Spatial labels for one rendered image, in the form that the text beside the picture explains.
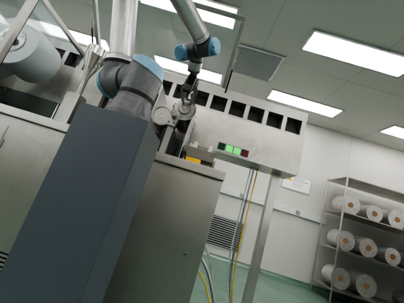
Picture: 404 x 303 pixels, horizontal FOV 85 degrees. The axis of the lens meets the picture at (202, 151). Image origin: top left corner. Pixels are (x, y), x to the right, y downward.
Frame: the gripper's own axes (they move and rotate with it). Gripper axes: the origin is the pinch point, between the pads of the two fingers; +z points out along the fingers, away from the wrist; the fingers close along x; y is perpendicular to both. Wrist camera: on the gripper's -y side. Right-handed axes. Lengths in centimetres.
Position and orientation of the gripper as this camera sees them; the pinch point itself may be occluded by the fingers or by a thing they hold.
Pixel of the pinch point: (186, 103)
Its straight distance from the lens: 135.7
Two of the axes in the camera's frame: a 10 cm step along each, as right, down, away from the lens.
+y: 1.9, -5.7, 8.0
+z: -2.2, 7.7, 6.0
